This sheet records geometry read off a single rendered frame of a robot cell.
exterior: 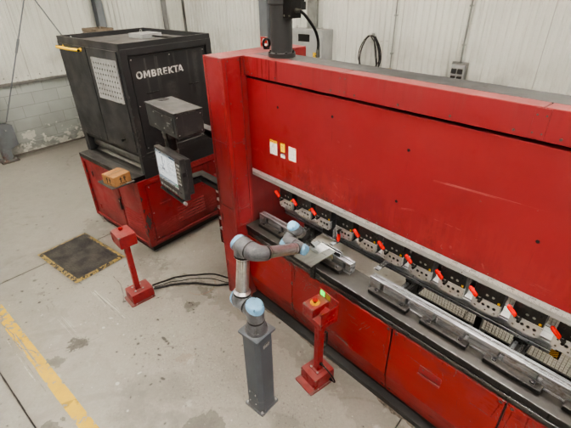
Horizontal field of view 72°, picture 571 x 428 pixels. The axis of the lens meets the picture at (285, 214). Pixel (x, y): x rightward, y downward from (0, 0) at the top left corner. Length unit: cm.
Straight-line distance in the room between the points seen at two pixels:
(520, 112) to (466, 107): 23
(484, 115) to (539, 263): 74
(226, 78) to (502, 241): 209
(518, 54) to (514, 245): 456
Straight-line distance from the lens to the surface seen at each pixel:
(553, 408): 259
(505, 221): 217
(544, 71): 646
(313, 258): 291
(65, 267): 514
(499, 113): 201
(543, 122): 196
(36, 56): 897
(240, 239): 240
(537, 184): 206
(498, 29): 653
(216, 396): 339
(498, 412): 273
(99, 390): 370
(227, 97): 307
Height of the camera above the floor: 275
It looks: 30 degrees down
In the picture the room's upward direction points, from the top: 1 degrees counter-clockwise
